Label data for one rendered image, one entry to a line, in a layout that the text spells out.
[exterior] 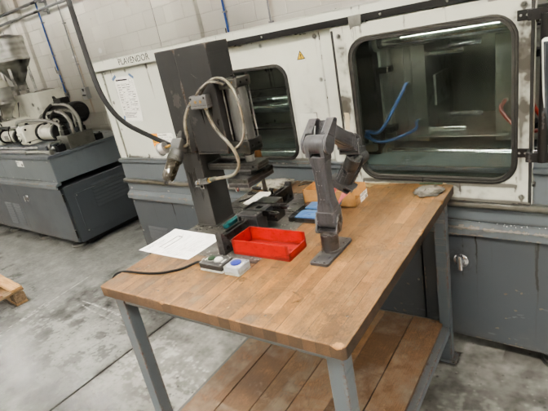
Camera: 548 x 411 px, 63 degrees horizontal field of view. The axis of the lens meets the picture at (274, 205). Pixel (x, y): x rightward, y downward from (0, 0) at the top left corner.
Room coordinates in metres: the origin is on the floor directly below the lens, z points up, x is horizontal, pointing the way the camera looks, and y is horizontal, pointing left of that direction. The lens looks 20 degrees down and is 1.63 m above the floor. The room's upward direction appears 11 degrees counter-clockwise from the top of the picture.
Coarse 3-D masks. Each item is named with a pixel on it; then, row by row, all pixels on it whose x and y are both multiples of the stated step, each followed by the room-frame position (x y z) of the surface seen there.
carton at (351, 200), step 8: (312, 184) 1.96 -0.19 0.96; (360, 184) 1.84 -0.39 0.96; (304, 192) 1.89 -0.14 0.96; (312, 192) 1.86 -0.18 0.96; (336, 192) 1.79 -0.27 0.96; (352, 192) 1.75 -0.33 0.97; (360, 192) 1.85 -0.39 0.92; (304, 200) 1.89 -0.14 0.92; (312, 200) 1.86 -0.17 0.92; (344, 200) 1.77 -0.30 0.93; (352, 200) 1.75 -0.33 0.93; (360, 200) 1.78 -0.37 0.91
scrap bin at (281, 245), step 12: (252, 228) 1.61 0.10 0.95; (264, 228) 1.57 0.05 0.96; (240, 240) 1.56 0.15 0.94; (252, 240) 1.61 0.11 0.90; (264, 240) 1.58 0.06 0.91; (276, 240) 1.54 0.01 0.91; (288, 240) 1.51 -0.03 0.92; (300, 240) 1.48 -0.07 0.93; (240, 252) 1.51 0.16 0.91; (252, 252) 1.47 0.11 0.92; (264, 252) 1.44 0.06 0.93; (276, 252) 1.40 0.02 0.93; (288, 252) 1.38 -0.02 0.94
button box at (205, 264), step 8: (208, 256) 1.48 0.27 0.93; (216, 256) 1.47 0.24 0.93; (224, 256) 1.46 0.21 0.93; (192, 264) 1.49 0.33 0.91; (200, 264) 1.45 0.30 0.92; (208, 264) 1.42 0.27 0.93; (216, 264) 1.41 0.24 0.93; (224, 264) 1.40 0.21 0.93; (120, 272) 1.57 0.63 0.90; (136, 272) 1.52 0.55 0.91; (144, 272) 1.50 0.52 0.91; (152, 272) 1.48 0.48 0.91; (160, 272) 1.47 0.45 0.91; (168, 272) 1.47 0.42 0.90
